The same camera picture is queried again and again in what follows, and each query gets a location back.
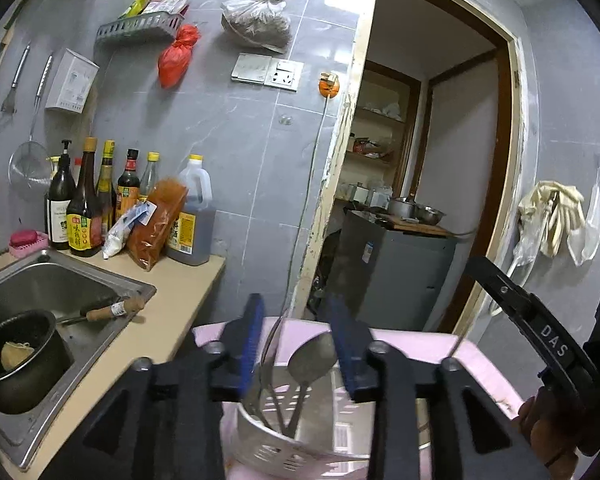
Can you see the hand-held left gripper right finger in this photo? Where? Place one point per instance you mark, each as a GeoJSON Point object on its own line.
{"type": "Point", "coordinates": [350, 350]}

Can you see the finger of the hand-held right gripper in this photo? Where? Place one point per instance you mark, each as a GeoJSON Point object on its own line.
{"type": "Point", "coordinates": [495, 285]}

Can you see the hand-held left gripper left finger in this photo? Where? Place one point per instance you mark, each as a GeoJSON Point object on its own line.
{"type": "Point", "coordinates": [252, 340]}

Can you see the metal spoon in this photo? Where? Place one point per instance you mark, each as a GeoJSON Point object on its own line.
{"type": "Point", "coordinates": [312, 360]}

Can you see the metal fork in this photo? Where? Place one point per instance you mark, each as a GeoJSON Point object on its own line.
{"type": "Point", "coordinates": [252, 400]}

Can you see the white plastic utensil basket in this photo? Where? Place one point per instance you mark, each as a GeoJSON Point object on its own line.
{"type": "Point", "coordinates": [290, 452]}

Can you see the person's right hand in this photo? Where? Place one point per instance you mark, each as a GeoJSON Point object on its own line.
{"type": "Point", "coordinates": [542, 425]}

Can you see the clear plastic bag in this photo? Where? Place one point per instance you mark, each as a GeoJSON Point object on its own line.
{"type": "Point", "coordinates": [525, 247]}

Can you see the pink tablecloth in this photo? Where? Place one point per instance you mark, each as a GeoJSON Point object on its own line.
{"type": "Point", "coordinates": [480, 365]}

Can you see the grey cabinet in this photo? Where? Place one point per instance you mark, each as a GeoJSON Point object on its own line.
{"type": "Point", "coordinates": [395, 275]}

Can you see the brown chopping board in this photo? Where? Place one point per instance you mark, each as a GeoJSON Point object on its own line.
{"type": "Point", "coordinates": [420, 229]}

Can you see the beige rubber gloves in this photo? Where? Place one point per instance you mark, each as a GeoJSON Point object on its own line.
{"type": "Point", "coordinates": [555, 210]}

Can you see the steel bowl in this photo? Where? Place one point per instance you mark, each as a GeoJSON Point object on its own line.
{"type": "Point", "coordinates": [428, 215]}

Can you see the white mesh bag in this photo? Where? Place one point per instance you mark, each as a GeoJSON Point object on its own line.
{"type": "Point", "coordinates": [587, 235]}

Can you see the small steel pot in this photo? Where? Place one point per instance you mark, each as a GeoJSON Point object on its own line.
{"type": "Point", "coordinates": [400, 207]}

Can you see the large oil jug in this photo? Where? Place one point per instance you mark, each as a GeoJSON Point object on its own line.
{"type": "Point", "coordinates": [195, 230]}

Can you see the chili powder bag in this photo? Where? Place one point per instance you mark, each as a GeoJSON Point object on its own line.
{"type": "Point", "coordinates": [155, 225]}

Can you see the white bag blue clip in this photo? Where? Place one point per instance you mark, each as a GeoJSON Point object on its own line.
{"type": "Point", "coordinates": [122, 232]}

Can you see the wooden shelf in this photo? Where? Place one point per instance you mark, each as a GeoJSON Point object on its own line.
{"type": "Point", "coordinates": [380, 155]}

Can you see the steel kitchen sink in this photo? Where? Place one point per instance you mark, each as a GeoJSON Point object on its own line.
{"type": "Point", "coordinates": [80, 280]}

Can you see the clear bottle yellow cap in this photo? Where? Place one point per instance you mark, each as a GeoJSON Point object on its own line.
{"type": "Point", "coordinates": [150, 180]}

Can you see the red cap sauce bottle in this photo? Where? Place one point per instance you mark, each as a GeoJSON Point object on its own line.
{"type": "Point", "coordinates": [128, 185]}

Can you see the soy sauce bottle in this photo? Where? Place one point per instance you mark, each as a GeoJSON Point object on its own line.
{"type": "Point", "coordinates": [84, 220]}

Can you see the yellow cap sauce bottle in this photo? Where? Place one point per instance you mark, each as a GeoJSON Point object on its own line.
{"type": "Point", "coordinates": [106, 180]}

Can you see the pink soap dish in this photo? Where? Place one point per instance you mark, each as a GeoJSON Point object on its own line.
{"type": "Point", "coordinates": [27, 242]}

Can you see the orange power plug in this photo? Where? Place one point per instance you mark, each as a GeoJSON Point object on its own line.
{"type": "Point", "coordinates": [328, 86]}

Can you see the metal strainer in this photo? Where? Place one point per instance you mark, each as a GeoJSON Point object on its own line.
{"type": "Point", "coordinates": [29, 165]}

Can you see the red plastic bag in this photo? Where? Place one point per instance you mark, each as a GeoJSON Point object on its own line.
{"type": "Point", "coordinates": [175, 62]}

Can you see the clear bag of dried goods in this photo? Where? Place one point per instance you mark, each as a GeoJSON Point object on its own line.
{"type": "Point", "coordinates": [260, 22]}

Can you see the red seasoning packets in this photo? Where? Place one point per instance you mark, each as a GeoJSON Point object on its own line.
{"type": "Point", "coordinates": [170, 5]}

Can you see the hanging metal spatula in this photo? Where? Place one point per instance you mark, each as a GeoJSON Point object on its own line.
{"type": "Point", "coordinates": [16, 77]}

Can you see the yellow seasoning packet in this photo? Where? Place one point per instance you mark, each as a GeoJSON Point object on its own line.
{"type": "Point", "coordinates": [137, 5]}

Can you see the wooden door frame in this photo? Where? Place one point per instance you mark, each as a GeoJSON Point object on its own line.
{"type": "Point", "coordinates": [340, 160]}

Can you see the wall power socket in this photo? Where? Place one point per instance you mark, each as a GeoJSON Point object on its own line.
{"type": "Point", "coordinates": [285, 76]}

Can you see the wall light switch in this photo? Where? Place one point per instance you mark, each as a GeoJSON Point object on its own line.
{"type": "Point", "coordinates": [250, 67]}

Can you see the white wall box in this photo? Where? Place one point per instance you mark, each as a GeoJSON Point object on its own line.
{"type": "Point", "coordinates": [70, 82]}

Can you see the grey wall rack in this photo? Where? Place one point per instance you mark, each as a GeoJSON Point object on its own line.
{"type": "Point", "coordinates": [140, 29]}

